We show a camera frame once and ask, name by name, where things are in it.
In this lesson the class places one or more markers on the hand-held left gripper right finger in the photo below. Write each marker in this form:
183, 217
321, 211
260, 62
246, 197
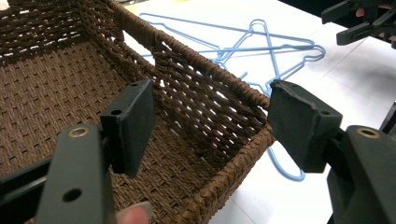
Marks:
299, 130

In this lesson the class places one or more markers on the white table cover board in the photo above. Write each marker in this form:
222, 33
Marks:
342, 81

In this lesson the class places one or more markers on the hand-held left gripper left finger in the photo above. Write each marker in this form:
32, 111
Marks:
130, 124

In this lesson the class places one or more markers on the brown woven basket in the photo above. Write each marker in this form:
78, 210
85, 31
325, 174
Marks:
56, 93

